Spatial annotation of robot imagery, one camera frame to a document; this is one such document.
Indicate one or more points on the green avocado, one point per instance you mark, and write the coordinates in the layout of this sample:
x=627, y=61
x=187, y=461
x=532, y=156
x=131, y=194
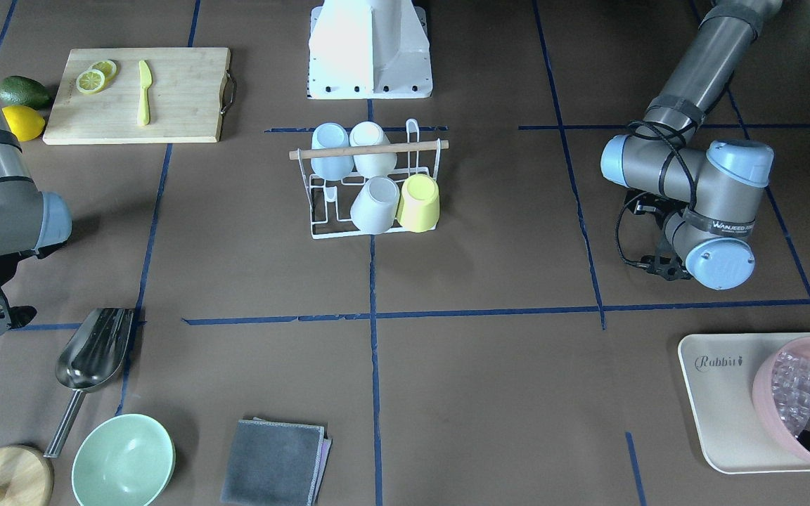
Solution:
x=20, y=90

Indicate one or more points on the grey folded cloth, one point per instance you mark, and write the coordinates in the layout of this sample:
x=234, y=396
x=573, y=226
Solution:
x=275, y=463

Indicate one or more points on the white wire cup rack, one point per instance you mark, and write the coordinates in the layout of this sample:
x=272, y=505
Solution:
x=358, y=182

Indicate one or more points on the wooden cutting board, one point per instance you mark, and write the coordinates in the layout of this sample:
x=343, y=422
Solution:
x=186, y=100

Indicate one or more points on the grey cup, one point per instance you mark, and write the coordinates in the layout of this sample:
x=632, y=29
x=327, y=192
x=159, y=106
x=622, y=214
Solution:
x=375, y=206

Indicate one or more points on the pink bowl with ice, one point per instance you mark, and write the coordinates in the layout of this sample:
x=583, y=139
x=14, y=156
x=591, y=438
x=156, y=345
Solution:
x=781, y=396

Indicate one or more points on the yellow cup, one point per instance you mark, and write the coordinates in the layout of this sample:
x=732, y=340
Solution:
x=419, y=209

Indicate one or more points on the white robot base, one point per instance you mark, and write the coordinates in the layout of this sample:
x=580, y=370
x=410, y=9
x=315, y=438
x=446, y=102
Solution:
x=369, y=50

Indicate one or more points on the lemon slice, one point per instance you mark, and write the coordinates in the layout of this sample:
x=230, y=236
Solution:
x=108, y=68
x=91, y=81

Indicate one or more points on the green bowl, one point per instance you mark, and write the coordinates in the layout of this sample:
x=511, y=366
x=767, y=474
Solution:
x=127, y=460

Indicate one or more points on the steel scoop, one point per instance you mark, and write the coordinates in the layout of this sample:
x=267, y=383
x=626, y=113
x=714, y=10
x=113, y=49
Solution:
x=93, y=355

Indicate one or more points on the wooden mug tree stand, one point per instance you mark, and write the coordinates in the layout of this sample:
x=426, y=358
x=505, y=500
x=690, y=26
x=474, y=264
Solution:
x=26, y=477

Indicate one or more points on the yellow lemon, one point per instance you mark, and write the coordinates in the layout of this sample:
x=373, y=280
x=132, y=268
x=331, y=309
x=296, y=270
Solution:
x=24, y=121

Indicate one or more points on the beige tray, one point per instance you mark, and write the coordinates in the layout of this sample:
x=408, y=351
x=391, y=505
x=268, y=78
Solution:
x=720, y=374

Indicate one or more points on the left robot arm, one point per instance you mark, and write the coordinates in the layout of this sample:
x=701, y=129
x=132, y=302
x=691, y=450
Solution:
x=704, y=201

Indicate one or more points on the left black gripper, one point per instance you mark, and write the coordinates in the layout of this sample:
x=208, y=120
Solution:
x=650, y=226

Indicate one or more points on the yellow plastic knife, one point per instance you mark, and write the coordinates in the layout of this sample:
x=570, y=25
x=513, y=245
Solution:
x=145, y=82

